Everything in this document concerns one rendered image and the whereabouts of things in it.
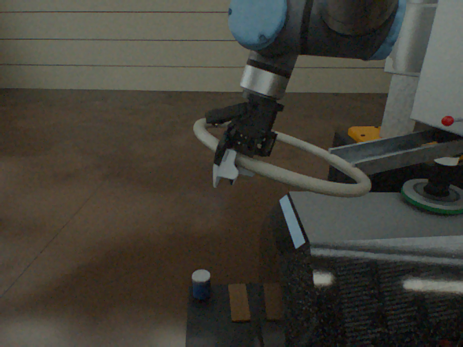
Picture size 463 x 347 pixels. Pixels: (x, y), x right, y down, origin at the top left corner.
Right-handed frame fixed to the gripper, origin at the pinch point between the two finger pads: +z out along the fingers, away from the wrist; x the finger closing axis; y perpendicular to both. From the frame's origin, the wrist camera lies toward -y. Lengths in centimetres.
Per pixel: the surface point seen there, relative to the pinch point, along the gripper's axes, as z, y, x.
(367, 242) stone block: 14, 27, 49
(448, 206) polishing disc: -2, 41, 76
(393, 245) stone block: 12, 33, 54
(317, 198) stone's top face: 13, 3, 63
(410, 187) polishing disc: -2, 28, 82
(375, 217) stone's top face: 10, 24, 63
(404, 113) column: -27, 3, 147
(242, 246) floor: 88, -49, 125
